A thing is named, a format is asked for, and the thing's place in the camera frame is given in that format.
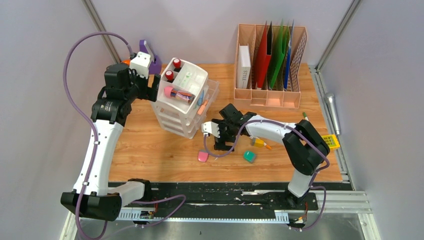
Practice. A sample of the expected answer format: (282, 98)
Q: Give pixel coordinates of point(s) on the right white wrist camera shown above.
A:
(210, 128)

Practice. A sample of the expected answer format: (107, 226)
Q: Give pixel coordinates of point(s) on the red round stamp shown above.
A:
(177, 64)

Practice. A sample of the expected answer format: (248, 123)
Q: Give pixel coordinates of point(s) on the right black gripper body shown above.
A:
(227, 133)

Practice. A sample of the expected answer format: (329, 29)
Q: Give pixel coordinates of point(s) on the blue mini highlighter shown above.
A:
(200, 98)

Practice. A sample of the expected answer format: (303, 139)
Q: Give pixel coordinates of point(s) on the yellow mini highlighter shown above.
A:
(256, 142)

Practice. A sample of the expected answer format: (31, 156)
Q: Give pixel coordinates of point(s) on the blue folder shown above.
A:
(288, 56)

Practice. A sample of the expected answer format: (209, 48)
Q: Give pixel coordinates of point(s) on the yellow small crate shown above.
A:
(332, 141)

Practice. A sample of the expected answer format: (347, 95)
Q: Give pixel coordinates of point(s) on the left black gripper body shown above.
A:
(141, 92)

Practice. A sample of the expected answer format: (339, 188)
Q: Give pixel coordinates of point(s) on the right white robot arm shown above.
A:
(306, 149)

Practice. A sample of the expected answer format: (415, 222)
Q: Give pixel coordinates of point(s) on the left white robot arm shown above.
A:
(91, 196)

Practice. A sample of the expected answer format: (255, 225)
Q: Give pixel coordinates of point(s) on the teal eraser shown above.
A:
(249, 156)

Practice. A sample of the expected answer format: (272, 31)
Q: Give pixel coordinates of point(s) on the orange mini highlighter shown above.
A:
(202, 107)

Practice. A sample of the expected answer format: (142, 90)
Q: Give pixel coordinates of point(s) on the pink plastic file organizer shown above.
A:
(264, 99)

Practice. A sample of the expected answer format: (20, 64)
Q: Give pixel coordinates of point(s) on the pink eraser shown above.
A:
(202, 156)

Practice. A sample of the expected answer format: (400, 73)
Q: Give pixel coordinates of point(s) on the purple object at wall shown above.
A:
(155, 66)

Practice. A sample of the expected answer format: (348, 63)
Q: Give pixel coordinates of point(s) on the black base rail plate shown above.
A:
(229, 200)

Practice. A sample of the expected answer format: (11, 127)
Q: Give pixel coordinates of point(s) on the red black stamp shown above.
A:
(169, 75)

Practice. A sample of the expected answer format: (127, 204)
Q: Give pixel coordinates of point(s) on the green folder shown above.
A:
(279, 51)

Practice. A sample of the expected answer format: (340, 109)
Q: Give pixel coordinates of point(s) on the red folder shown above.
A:
(263, 56)

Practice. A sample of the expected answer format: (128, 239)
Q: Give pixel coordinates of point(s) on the white hardcover book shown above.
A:
(243, 66)

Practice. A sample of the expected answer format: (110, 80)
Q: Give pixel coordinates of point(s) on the orange tape dispenser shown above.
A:
(126, 61)

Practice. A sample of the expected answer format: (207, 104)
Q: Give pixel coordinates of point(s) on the pink highlighter pack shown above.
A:
(179, 95)

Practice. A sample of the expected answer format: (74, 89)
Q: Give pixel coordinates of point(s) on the white plastic drawer unit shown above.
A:
(177, 117)

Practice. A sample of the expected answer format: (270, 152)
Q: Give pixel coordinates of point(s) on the green cap white marker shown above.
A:
(305, 116)

